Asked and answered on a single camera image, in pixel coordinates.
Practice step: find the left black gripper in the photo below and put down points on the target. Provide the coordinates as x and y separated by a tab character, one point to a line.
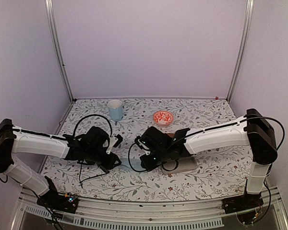
109	163

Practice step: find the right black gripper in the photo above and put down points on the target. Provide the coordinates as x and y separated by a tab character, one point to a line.
147	165

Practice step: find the blue cleaning cloth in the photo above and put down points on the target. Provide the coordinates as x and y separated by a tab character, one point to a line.
135	163

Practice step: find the pink translucent plastic cup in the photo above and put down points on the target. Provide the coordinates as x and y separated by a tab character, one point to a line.
184	164

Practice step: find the brown striped glasses case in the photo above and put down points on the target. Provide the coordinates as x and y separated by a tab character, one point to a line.
171	135

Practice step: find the black sunglasses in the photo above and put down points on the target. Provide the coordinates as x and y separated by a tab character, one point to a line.
81	181

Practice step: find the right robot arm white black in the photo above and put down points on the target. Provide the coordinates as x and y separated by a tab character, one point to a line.
175	154

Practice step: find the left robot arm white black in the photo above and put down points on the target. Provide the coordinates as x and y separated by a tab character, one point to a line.
93	147

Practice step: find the red patterned small bowl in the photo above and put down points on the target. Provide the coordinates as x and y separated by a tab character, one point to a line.
163	118

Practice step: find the light blue paper cup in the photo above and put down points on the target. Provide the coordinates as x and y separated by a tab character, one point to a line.
115	108

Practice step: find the floral patterned table mat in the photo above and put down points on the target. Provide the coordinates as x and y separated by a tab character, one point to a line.
220	172

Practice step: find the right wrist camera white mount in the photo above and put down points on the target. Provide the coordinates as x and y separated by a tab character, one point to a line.
141	145

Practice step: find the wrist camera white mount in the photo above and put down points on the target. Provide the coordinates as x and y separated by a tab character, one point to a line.
141	145
114	142

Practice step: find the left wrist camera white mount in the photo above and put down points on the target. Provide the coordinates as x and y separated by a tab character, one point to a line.
114	142

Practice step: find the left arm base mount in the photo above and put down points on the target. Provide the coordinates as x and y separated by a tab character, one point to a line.
55	201

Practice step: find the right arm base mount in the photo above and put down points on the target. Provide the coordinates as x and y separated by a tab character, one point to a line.
242	203

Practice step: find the left aluminium frame post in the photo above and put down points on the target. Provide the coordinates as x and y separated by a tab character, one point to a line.
56	43

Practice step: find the aluminium frame post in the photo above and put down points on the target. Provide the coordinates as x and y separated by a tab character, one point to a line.
56	43
242	47

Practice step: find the right aluminium frame post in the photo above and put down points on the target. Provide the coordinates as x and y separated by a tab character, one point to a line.
242	47

